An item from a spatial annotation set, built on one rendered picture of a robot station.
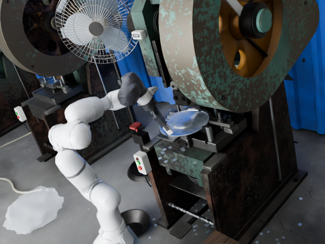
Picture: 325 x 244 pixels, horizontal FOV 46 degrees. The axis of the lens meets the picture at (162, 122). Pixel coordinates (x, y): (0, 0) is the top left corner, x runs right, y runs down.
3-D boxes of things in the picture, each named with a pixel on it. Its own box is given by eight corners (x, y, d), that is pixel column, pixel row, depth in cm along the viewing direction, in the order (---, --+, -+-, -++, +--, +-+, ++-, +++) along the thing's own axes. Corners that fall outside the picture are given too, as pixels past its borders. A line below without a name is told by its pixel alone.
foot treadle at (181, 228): (182, 244, 230) (180, 238, 228) (170, 238, 237) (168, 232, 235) (238, 187, 263) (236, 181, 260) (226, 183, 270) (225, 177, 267)
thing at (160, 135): (178, 160, 211) (172, 140, 205) (161, 155, 221) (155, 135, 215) (206, 137, 225) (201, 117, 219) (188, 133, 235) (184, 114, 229)
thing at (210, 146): (217, 153, 209) (215, 144, 206) (160, 137, 241) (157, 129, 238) (247, 126, 226) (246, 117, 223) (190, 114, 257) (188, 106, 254)
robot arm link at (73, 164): (76, 180, 163) (50, 154, 152) (52, 175, 173) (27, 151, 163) (100, 145, 172) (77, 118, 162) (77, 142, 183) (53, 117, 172)
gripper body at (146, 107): (140, 101, 206) (150, 114, 210) (140, 108, 199) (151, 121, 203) (152, 94, 205) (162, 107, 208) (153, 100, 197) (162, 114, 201)
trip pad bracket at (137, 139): (149, 161, 243) (140, 135, 234) (139, 157, 250) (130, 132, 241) (155, 156, 246) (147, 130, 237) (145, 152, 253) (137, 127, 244)
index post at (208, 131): (211, 142, 209) (208, 127, 205) (207, 141, 211) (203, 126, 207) (214, 139, 211) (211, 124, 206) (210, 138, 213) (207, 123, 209)
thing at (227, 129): (232, 134, 211) (229, 117, 206) (208, 128, 223) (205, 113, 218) (238, 128, 214) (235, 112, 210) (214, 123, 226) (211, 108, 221)
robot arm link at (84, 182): (72, 181, 163) (53, 169, 176) (104, 213, 178) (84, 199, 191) (90, 162, 167) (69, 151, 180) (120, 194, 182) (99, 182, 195)
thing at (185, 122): (219, 114, 218) (219, 114, 218) (186, 141, 202) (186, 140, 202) (182, 107, 238) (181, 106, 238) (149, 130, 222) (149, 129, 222)
